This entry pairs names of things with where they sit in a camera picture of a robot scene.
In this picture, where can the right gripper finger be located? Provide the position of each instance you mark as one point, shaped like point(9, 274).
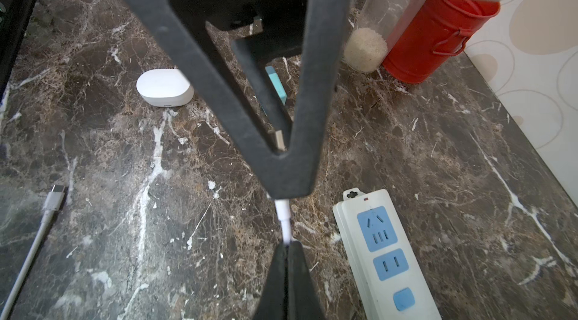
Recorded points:
point(301, 39)
point(289, 292)

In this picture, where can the white power strip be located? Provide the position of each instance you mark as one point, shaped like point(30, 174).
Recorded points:
point(386, 271)

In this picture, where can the red metal bucket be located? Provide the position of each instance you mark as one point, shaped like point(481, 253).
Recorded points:
point(440, 30)

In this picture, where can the clear jar with rice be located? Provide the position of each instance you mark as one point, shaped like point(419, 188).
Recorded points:
point(377, 30)

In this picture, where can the teal charger adapter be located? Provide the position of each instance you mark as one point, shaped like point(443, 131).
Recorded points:
point(276, 82)

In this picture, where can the white earbud case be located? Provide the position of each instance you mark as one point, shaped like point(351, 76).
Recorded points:
point(165, 88)

